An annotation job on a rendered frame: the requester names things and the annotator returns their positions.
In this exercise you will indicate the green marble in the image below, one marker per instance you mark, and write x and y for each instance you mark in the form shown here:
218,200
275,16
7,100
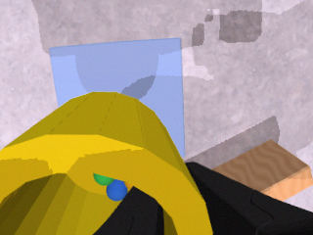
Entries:
102,180

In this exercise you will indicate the yellow cup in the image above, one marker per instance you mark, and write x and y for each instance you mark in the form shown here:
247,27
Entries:
46,175

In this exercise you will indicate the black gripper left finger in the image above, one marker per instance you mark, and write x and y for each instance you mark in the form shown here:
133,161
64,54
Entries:
137,214

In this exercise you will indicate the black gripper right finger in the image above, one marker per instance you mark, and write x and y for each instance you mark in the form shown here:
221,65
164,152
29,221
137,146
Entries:
235,209

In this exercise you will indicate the orange marble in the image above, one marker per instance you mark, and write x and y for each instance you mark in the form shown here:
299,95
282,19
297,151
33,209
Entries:
128,184

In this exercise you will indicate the tan wooden block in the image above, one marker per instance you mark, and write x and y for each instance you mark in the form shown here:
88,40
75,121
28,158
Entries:
269,169

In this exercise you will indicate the blue marble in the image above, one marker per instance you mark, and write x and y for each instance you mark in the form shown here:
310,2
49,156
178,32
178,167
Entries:
117,190

